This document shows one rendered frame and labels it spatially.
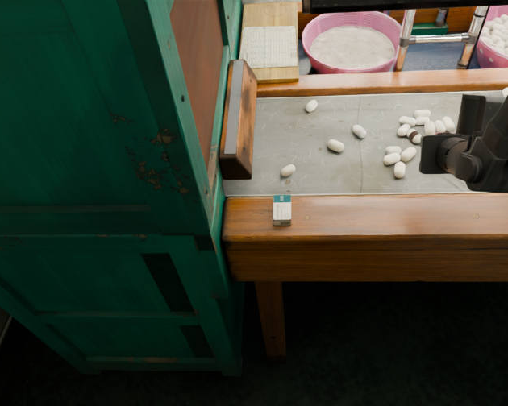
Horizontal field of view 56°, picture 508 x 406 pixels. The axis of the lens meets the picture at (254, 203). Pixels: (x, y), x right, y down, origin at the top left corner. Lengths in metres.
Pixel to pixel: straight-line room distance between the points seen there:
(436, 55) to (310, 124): 0.49
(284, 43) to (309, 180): 0.42
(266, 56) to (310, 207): 0.47
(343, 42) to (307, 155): 0.42
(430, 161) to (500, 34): 0.67
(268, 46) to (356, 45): 0.24
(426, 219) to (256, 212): 0.32
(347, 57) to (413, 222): 0.54
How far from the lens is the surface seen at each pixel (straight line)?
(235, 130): 0.95
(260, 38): 1.31
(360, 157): 1.06
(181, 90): 0.64
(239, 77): 1.06
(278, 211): 0.91
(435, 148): 0.85
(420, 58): 1.44
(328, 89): 1.18
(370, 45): 1.36
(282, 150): 1.06
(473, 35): 1.23
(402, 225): 0.93
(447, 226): 0.95
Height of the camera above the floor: 1.53
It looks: 54 degrees down
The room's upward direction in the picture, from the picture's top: 7 degrees counter-clockwise
